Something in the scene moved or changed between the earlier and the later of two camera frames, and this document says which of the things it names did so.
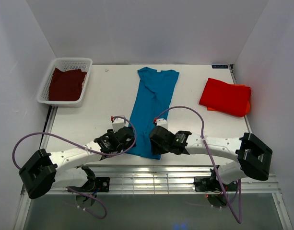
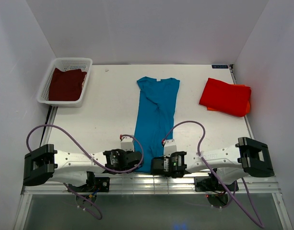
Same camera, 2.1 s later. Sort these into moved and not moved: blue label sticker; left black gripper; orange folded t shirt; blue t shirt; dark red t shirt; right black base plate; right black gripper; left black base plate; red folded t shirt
Moved: right black gripper; blue t shirt; left black gripper
Not moved: left black base plate; right black base plate; blue label sticker; orange folded t shirt; dark red t shirt; red folded t shirt
